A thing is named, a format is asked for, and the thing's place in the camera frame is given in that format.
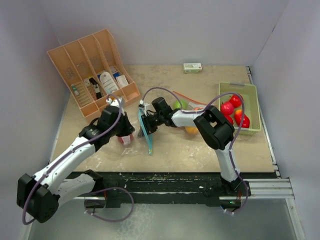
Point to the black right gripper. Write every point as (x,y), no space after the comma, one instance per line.
(151,128)

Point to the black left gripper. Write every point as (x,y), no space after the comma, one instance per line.
(128,128)

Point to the clear bag blue zipper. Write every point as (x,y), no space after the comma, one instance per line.
(142,143)

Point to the red fake apple with stem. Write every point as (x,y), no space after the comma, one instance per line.
(227,108)

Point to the red yellow fake apple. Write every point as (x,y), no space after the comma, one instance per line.
(229,119)

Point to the red fake pepper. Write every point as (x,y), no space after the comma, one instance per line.
(241,119)

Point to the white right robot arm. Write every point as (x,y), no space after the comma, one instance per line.
(216,131)

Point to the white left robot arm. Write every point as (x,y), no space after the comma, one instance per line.
(40,195)

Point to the green fake fruit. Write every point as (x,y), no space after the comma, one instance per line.
(180,104)

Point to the clear bag red zipper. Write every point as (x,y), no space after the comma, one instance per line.
(193,105)

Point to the fake yellow orange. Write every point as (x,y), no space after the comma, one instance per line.
(191,130)

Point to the white blue card pack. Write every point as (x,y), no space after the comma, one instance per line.
(107,82)

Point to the small green white box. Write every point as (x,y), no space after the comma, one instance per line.
(189,68)

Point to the pink desk organizer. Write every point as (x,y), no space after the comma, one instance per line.
(80,64)

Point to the green perforated basket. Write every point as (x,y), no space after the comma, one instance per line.
(251,104)

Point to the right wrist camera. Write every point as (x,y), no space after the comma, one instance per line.
(143,106)

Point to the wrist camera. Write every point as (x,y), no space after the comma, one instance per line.
(143,106)
(118,101)

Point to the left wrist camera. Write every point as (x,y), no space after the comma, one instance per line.
(118,101)

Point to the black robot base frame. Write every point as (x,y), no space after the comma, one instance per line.
(178,188)

